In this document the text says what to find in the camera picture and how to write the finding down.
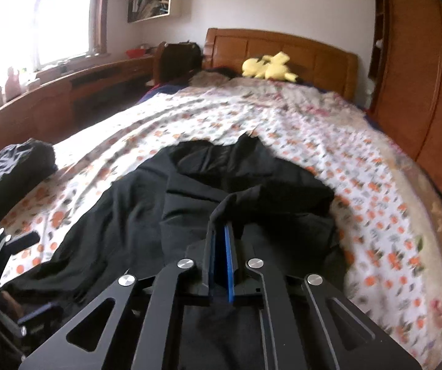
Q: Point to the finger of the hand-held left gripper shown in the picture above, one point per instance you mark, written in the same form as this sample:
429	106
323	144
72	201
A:
39	314
24	241

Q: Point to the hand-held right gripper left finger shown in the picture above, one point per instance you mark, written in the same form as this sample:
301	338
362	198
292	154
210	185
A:
217	262

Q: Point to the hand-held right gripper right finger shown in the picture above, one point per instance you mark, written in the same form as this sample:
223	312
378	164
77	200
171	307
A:
229	266

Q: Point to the black double-breasted coat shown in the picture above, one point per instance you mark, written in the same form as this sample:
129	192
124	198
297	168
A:
155	216

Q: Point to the folded dark garment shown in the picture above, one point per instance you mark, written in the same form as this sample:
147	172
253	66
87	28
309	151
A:
8	177

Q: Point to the long wooden desk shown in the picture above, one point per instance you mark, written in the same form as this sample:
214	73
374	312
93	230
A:
51	100

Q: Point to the orange print bed sheet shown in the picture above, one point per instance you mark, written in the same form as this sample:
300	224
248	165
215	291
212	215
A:
359	185

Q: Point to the pink bottle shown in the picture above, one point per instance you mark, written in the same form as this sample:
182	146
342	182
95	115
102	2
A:
13	84

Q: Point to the yellow plush toy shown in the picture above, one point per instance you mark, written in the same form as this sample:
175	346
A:
267	67

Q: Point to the dark chair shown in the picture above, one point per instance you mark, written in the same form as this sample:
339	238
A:
176	63

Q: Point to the red bowl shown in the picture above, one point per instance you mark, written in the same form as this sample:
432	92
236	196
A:
136	53

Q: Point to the wooden bed headboard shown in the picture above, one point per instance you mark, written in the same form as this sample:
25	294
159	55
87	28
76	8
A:
313	61

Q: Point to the window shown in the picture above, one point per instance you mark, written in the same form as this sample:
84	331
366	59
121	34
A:
51	11

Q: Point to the wooden slatted wardrobe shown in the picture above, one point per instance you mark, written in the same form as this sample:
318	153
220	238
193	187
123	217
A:
417	69

